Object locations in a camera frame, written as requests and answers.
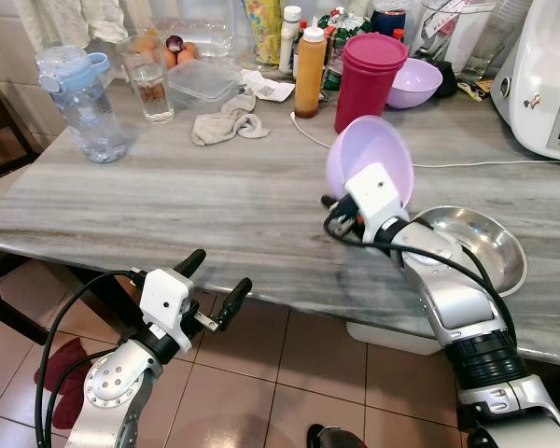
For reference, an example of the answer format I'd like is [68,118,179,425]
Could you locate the lilac plastic bowl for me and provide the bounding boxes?
[385,57,445,111]
[326,115,417,213]

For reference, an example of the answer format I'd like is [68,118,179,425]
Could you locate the orange sauce squeeze bottle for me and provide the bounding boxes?
[293,25,329,120]

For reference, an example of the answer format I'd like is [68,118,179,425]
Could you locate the white box under table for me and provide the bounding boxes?
[344,321,450,357]

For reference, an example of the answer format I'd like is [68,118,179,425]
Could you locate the magenta lidded plastic tumbler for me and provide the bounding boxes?
[333,32,410,135]

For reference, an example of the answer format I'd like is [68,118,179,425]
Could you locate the white paper packet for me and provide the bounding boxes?
[240,67,297,103]

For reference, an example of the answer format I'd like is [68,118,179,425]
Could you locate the crumpled grey cloth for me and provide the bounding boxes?
[190,91,273,148]

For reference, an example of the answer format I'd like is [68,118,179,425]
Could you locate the stainless steel bowl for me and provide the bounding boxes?
[410,206,529,299]

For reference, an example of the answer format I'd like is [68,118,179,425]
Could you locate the dark red floor cloth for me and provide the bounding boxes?
[34,337,93,431]

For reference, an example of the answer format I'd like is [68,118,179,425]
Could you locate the black robot foot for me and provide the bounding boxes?
[305,424,343,448]

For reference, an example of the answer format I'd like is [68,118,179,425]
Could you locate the small black object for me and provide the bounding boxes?
[435,60,461,100]

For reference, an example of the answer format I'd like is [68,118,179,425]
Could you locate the small white bottle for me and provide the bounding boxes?
[279,5,303,77]

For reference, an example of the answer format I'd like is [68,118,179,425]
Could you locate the green food packet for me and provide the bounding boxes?
[316,7,375,92]

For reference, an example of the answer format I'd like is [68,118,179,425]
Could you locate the clear lidded plastic container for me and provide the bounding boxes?
[165,60,246,114]

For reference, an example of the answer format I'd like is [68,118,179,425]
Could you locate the clear drinking glass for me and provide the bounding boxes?
[118,35,176,125]

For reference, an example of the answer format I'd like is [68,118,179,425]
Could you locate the yellow black sachet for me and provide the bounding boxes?
[456,78,497,103]

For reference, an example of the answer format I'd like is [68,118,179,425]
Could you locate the clear blue-lidded water bottle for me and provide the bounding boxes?
[34,46,133,165]

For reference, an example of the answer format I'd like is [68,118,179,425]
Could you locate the yellow printed canister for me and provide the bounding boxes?
[245,0,284,67]

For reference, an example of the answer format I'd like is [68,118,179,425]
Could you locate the dark blue jar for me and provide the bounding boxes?
[371,0,409,39]

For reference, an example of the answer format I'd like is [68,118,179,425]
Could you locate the clear glass pitcher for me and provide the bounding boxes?
[417,0,501,81]

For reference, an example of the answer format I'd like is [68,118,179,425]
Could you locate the clear glass baking dish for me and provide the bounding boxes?
[148,13,240,60]

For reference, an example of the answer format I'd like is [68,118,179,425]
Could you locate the dark wooden chair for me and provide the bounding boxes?
[0,63,39,185]

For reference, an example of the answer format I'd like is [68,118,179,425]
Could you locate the white kitchen food processor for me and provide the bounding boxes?
[492,0,560,165]

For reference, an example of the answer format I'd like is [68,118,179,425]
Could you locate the hanging white towel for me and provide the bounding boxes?
[13,0,128,49]

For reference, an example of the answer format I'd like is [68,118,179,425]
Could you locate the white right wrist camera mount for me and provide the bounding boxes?
[343,162,413,234]

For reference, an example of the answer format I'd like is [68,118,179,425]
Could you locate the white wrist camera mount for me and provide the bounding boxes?
[138,269,198,339]
[343,162,413,234]

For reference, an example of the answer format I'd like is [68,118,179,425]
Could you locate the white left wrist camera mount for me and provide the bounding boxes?
[138,269,198,339]

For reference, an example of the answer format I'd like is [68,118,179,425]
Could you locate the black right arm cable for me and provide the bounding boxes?
[321,209,517,348]

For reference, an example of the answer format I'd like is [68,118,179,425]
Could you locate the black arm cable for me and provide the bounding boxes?
[321,209,517,348]
[34,270,143,448]

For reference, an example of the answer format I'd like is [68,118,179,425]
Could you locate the white power cable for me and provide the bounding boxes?
[288,111,535,171]

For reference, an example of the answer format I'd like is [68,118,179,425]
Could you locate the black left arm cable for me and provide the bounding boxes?
[34,270,143,448]

